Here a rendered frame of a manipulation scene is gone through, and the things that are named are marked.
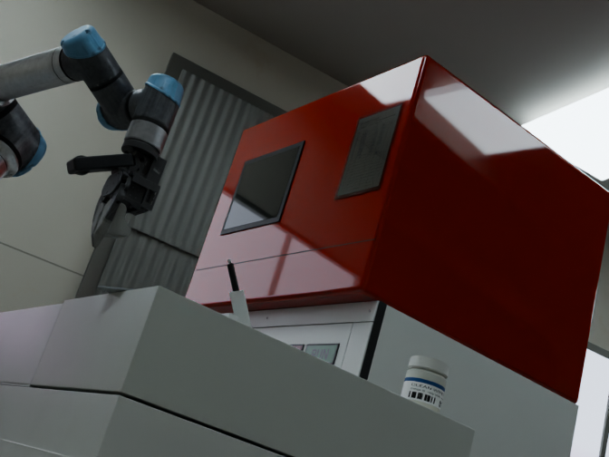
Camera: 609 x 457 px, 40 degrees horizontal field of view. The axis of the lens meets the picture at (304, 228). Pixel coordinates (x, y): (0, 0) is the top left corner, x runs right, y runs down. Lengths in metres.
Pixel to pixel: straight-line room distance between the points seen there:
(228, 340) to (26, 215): 2.78
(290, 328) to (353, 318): 0.23
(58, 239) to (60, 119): 0.56
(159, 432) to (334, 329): 0.81
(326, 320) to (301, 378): 0.68
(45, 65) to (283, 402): 0.89
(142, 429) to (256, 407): 0.17
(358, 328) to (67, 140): 2.46
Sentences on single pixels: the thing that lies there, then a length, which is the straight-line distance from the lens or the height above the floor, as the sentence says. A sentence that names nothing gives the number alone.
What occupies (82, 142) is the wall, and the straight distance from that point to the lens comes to 4.02.
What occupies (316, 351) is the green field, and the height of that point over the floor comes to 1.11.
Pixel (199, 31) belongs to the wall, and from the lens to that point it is 4.41.
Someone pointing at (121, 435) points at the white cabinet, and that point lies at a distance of 1.10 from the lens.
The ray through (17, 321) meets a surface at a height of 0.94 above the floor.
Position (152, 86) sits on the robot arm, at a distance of 1.66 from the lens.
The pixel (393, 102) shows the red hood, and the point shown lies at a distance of 2.00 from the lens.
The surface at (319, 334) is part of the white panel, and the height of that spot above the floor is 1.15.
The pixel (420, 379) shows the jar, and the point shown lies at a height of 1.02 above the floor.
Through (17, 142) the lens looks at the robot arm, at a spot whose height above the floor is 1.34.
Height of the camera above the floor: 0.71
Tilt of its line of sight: 20 degrees up
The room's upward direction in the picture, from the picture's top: 17 degrees clockwise
